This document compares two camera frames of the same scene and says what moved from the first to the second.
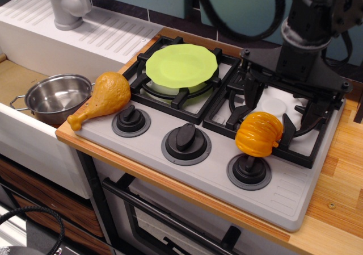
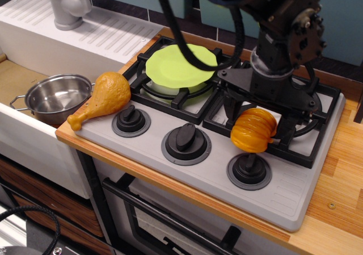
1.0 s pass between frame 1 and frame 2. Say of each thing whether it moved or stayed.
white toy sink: stayed
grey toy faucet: stayed
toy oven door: stayed
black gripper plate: moved
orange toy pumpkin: moved
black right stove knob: stayed
